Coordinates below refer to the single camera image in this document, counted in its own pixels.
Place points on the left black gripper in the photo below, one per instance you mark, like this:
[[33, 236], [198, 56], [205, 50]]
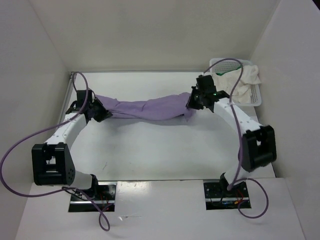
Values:
[[104, 113]]

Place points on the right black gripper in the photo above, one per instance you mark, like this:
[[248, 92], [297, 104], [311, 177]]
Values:
[[191, 103]]

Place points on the purple t shirt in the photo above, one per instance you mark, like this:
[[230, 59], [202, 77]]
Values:
[[157, 109]]

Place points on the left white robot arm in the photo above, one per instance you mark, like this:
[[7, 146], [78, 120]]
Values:
[[52, 161]]

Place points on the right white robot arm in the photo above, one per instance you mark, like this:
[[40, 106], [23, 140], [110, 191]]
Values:
[[257, 143]]

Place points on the cream t shirt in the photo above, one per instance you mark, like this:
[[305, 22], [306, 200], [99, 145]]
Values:
[[242, 93]]

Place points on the green t shirt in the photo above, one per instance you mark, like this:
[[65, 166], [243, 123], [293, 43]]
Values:
[[222, 73]]

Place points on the white perforated plastic basket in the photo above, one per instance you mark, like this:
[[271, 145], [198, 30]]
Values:
[[220, 66]]

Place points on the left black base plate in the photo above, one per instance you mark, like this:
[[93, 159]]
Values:
[[103, 195]]

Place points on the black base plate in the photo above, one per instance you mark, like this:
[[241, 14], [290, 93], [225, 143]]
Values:
[[216, 199], [103, 195]]

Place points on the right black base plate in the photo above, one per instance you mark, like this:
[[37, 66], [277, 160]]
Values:
[[216, 199]]

